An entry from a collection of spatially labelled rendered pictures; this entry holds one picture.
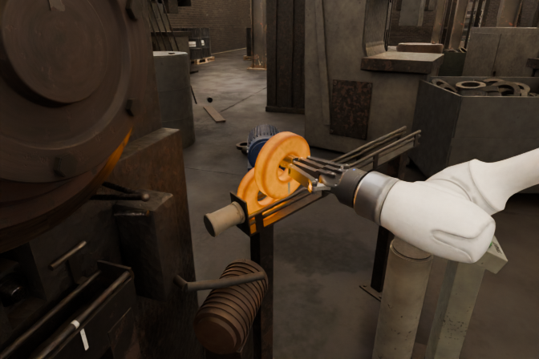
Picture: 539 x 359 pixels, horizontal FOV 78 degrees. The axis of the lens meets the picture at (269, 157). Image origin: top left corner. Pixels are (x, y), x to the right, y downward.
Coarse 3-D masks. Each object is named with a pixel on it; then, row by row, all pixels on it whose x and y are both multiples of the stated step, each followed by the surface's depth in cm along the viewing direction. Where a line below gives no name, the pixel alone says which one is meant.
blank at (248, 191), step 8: (280, 168) 90; (248, 176) 86; (240, 184) 87; (248, 184) 85; (240, 192) 86; (248, 192) 86; (256, 192) 87; (248, 200) 87; (256, 200) 88; (264, 200) 93; (272, 200) 92; (248, 208) 87; (256, 208) 89; (272, 208) 93
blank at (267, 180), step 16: (272, 144) 72; (288, 144) 74; (304, 144) 78; (256, 160) 73; (272, 160) 72; (256, 176) 73; (272, 176) 73; (288, 176) 79; (272, 192) 75; (288, 192) 79
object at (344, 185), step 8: (352, 168) 64; (320, 176) 67; (336, 176) 67; (344, 176) 63; (352, 176) 62; (360, 176) 62; (328, 184) 64; (336, 184) 64; (344, 184) 62; (352, 184) 62; (328, 192) 65; (336, 192) 64; (344, 192) 62; (352, 192) 61; (344, 200) 63; (352, 200) 62
